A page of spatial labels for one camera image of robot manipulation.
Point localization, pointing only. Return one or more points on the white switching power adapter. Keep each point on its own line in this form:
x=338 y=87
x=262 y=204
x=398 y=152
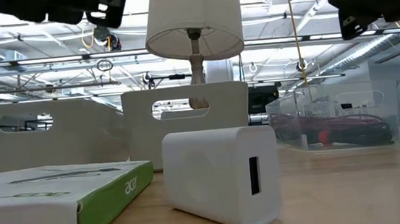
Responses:
x=209 y=176

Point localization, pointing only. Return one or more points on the clear plastic bin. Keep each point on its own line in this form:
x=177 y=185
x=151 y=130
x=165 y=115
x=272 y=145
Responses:
x=396 y=109

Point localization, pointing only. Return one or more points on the grey ceiling pipe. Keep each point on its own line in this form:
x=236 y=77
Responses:
x=38 y=89

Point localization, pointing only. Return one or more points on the long ceiling light strip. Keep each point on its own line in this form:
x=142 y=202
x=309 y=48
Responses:
x=270 y=41

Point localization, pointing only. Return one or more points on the black background monitor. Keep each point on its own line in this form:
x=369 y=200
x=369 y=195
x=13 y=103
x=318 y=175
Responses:
x=264 y=99

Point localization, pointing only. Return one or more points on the white shade table lamp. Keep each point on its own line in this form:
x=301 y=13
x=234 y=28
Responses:
x=191 y=11

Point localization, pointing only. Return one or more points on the white green acer box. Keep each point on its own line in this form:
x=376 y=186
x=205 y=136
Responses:
x=31 y=214

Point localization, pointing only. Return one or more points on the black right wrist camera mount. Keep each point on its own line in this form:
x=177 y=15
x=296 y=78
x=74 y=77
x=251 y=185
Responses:
x=350 y=30

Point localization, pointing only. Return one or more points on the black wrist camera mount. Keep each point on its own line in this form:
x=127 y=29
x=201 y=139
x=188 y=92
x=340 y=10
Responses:
x=119 y=14
x=350 y=30

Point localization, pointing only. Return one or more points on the silver ventilation duct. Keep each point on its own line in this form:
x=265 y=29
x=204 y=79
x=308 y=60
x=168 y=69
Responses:
x=362 y=52

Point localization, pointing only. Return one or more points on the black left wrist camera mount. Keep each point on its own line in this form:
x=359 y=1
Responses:
x=119 y=14

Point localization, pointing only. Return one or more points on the small black box on rail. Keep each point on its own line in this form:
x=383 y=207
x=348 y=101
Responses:
x=177 y=77

